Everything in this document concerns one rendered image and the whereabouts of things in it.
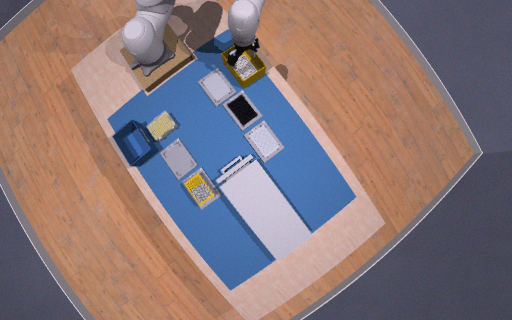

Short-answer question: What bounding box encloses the blue rectangular bench mat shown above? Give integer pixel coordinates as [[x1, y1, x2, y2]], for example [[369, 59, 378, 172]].
[[107, 29, 356, 291]]

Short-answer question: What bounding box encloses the dark blue box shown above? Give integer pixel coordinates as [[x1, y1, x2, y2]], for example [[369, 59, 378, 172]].
[[112, 119, 159, 167]]

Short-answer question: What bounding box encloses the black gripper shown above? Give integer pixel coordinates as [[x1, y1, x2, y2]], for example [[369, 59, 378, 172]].
[[227, 36, 260, 70]]

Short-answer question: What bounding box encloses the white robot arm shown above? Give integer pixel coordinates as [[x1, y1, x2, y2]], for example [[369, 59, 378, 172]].
[[122, 0, 266, 76]]

